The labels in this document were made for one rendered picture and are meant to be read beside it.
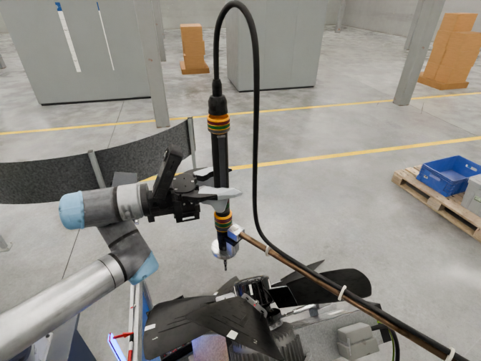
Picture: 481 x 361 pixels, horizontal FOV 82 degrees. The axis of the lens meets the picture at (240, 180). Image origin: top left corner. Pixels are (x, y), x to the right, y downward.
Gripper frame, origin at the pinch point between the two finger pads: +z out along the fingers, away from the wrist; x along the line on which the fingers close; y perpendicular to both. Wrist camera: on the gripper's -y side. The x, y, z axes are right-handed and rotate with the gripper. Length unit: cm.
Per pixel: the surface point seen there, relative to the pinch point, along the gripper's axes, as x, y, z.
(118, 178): -74, 42, -41
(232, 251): 5.1, 18.3, -1.6
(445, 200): -117, 153, 263
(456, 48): -498, 77, 655
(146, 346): 7, 48, -28
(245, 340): 23.3, 24.8, -3.4
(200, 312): 14.2, 26.0, -11.5
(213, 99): 2.4, -19.2, -3.8
